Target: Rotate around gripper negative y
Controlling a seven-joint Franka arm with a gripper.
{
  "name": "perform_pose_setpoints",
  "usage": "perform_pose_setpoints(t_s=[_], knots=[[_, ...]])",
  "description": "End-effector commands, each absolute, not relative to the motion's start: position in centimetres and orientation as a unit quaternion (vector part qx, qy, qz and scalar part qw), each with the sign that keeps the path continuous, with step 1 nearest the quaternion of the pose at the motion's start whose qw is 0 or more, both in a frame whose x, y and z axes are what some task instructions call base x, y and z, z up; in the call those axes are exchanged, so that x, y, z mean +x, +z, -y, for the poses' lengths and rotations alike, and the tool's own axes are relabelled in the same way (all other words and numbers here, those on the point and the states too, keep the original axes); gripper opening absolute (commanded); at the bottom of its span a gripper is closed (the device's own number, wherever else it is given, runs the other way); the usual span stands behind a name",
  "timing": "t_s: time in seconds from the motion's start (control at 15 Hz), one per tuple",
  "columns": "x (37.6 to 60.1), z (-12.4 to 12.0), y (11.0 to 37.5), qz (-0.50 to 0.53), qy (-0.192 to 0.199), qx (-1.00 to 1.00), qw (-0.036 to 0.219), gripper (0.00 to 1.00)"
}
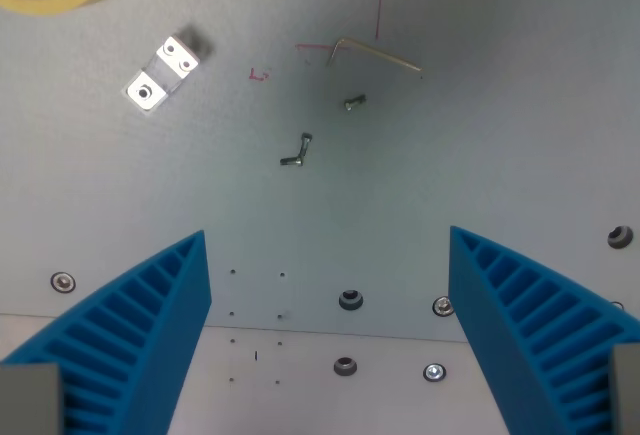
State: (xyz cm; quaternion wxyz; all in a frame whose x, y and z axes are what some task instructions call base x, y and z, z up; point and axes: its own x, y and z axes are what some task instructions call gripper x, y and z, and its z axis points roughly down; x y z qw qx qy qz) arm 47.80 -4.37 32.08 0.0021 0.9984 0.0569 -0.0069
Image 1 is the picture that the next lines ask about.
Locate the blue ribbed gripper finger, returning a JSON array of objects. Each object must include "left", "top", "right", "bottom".
[
  {"left": 447, "top": 225, "right": 640, "bottom": 435},
  {"left": 0, "top": 229, "right": 213, "bottom": 435}
]

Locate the brass hex allen key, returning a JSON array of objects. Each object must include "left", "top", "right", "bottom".
[{"left": 325, "top": 37, "right": 424, "bottom": 79}]

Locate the silver metal angle bracket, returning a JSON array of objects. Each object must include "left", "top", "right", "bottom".
[{"left": 121, "top": 28, "right": 214, "bottom": 113}]

